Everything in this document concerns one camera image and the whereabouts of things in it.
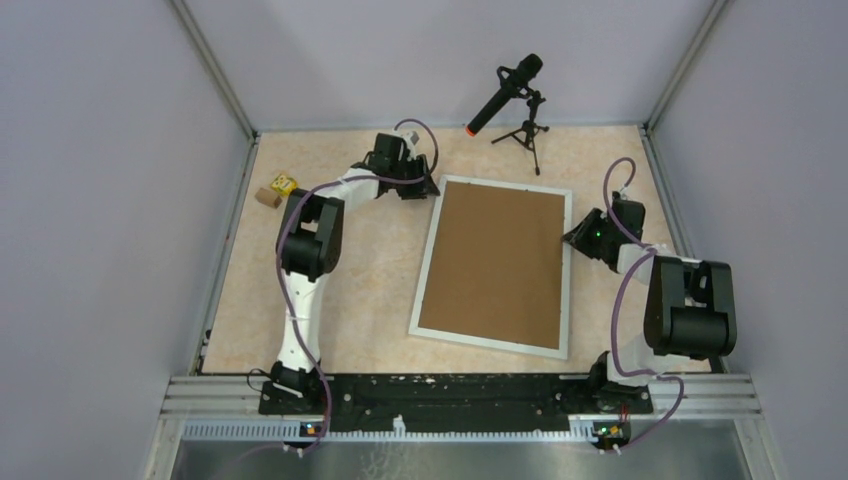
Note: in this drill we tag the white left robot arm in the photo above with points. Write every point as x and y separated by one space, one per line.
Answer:
309 244

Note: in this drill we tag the white picture frame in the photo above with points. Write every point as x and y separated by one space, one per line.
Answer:
424 285

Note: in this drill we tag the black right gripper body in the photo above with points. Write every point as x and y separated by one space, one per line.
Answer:
591 236

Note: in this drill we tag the white toothed cable channel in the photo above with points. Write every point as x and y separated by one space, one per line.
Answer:
295 432

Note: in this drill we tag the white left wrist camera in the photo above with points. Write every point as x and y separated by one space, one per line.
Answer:
410 138

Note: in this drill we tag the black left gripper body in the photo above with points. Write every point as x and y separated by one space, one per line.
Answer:
414 169

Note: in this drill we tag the small brown cardboard block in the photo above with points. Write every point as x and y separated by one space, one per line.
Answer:
268 197

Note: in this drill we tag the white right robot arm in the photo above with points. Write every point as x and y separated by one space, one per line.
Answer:
690 306

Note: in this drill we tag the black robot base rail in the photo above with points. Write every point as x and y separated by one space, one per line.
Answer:
456 403

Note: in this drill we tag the black mini tripod stand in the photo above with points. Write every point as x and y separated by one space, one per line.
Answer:
526 134

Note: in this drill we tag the black shotgun microphone orange tip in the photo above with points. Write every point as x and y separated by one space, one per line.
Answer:
513 84

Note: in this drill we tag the yellow toy cube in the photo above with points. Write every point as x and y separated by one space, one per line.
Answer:
283 184

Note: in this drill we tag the brown cardboard backing board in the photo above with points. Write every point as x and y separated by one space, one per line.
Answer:
497 265

